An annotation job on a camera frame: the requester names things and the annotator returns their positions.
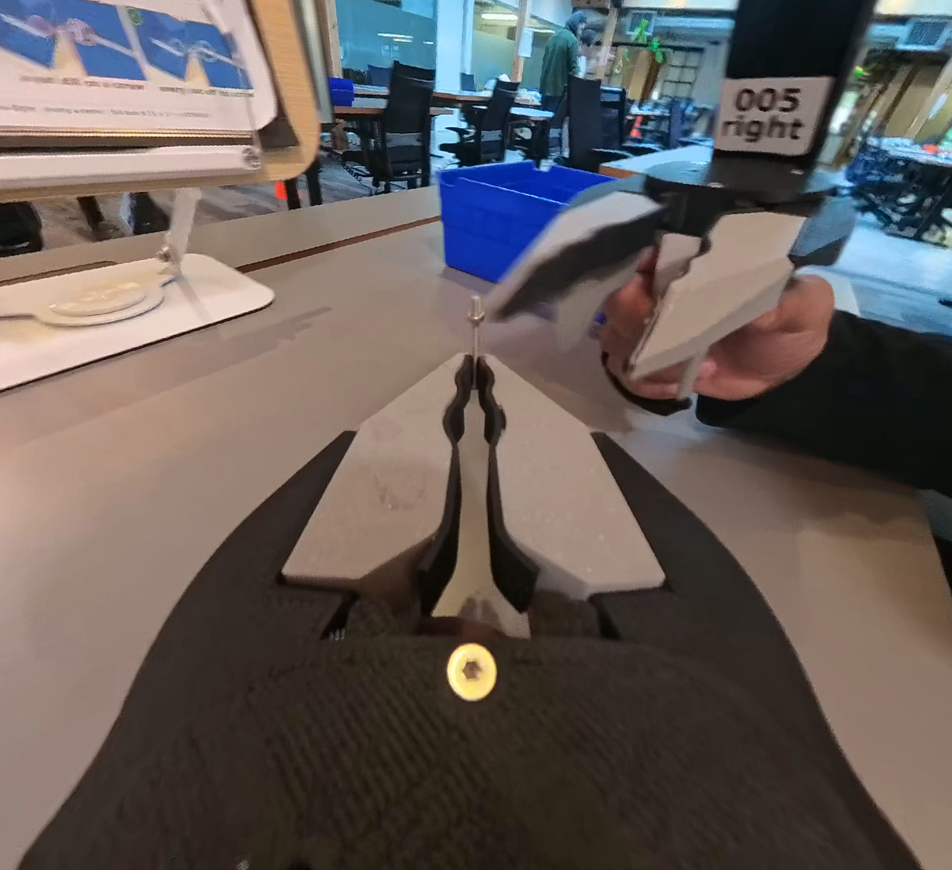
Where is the person's right forearm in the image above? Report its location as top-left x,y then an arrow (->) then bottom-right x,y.
695,308 -> 952,498

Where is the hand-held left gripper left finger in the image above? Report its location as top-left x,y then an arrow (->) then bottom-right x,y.
281,354 -> 473,627

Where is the black office chair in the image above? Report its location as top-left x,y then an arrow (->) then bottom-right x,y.
439,80 -> 522,168
364,61 -> 436,194
554,76 -> 629,172

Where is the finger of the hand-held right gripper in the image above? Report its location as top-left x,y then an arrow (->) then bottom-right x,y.
485,174 -> 668,352
627,213 -> 809,403

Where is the blue plastic bin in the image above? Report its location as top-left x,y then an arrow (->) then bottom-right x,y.
437,162 -> 618,285

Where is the person's right hand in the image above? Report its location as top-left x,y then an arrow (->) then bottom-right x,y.
598,251 -> 839,403

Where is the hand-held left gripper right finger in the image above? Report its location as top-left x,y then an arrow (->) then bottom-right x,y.
476,354 -> 666,635

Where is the green hanging decoration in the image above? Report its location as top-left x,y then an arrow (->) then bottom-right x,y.
628,11 -> 670,68

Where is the wooden book stand white base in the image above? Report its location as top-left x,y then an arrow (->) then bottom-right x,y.
0,0 -> 332,395

